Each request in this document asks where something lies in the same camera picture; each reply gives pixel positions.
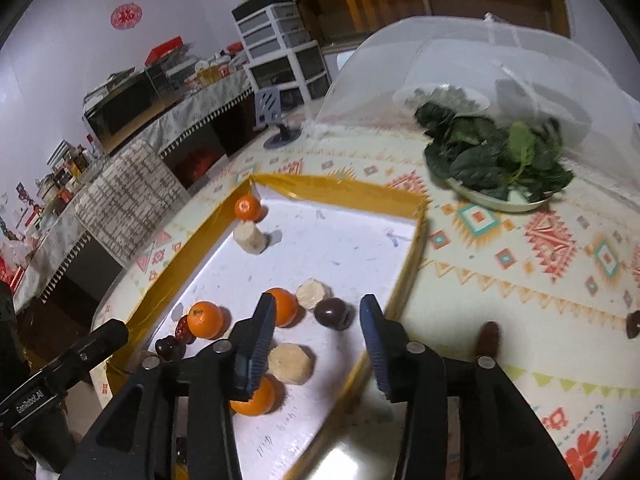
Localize row of jars and bottles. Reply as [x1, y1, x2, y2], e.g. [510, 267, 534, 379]
[27, 132, 109, 203]

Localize grey stand with black base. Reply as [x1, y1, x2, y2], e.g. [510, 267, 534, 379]
[254, 87, 304, 150]

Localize large orange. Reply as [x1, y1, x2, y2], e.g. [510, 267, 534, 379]
[264, 287, 300, 328]

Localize white oval plate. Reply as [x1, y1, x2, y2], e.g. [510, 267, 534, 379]
[425, 150, 557, 214]

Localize small orange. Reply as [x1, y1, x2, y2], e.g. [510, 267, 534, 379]
[186, 301, 224, 339]

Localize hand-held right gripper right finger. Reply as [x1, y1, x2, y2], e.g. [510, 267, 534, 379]
[359, 294, 576, 480]

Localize patterned counter cloth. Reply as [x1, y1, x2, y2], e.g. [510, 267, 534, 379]
[12, 70, 257, 311]

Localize red date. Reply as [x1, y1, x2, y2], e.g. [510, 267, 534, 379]
[475, 321, 502, 358]
[173, 313, 194, 345]

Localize white mesh food cover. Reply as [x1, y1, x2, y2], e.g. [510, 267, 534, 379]
[312, 12, 640, 196]

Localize pale peeled root piece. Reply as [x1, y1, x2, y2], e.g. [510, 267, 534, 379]
[296, 278, 333, 311]
[233, 222, 269, 256]
[267, 342, 316, 386]

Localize white tray with yellow tape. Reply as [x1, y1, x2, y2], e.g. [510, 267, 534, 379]
[102, 172, 431, 480]

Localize patterned tablecloth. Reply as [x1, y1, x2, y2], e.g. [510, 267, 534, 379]
[90, 100, 640, 480]

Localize red box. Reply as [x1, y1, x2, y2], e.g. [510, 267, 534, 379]
[145, 36, 185, 66]

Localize red paper cut decoration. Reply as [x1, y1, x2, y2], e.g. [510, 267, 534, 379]
[110, 2, 145, 32]

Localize chair with patterned cover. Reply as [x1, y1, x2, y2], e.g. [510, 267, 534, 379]
[74, 139, 191, 269]

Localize small grey drawer unit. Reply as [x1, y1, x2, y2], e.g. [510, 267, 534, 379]
[232, 2, 314, 61]

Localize leafy greens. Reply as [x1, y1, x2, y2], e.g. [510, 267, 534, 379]
[414, 101, 575, 202]

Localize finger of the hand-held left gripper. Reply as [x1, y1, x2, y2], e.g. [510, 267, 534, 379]
[74, 319, 130, 370]

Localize white plastic drawer unit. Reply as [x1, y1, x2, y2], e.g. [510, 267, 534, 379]
[245, 41, 334, 106]

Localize brown wooden cabinet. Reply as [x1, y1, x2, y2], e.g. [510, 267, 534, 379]
[295, 0, 572, 52]

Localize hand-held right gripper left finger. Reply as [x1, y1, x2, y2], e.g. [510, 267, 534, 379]
[60, 292, 278, 480]

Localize black microwave oven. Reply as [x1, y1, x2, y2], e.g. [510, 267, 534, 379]
[82, 67, 174, 154]

